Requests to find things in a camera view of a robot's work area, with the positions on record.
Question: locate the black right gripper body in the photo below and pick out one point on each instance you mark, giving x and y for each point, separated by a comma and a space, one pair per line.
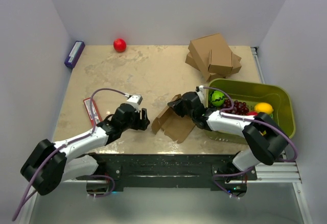
189, 113

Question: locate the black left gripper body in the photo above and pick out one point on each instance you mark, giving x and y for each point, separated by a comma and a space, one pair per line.
135, 122

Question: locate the brown cardboard box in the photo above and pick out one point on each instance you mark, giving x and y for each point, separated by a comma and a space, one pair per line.
175, 127

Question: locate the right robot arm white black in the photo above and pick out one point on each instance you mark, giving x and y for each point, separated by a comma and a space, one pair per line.
265, 139

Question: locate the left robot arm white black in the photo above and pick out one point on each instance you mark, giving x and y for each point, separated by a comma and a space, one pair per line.
44, 168

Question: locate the red rectangular box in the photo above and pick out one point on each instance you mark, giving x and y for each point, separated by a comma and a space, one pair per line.
92, 110

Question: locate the folded cardboard box front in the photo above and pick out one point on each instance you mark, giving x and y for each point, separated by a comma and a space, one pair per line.
224, 63

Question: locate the folded cardboard box bottom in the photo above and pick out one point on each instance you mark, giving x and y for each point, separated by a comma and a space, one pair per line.
194, 62

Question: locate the purple rectangular box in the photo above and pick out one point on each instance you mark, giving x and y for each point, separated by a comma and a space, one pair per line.
74, 55

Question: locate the green watermelon ball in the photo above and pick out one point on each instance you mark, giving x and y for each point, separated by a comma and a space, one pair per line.
217, 98

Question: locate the red grapes bunch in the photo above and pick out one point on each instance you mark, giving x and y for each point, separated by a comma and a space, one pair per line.
237, 107

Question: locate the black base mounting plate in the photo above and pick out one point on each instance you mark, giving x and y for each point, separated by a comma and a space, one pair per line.
167, 171

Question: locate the red dragon fruit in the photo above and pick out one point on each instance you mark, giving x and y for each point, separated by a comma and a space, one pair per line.
253, 113

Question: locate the yellow lemon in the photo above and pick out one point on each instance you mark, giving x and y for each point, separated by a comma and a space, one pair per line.
263, 107

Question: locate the red apple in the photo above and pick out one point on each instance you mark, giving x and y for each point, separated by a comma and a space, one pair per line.
119, 45

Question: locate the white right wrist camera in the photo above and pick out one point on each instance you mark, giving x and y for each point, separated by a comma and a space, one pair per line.
201, 93

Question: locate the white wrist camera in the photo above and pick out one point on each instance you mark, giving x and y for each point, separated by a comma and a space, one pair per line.
135, 101
201, 93

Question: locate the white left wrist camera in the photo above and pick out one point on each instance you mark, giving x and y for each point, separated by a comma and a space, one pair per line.
135, 101

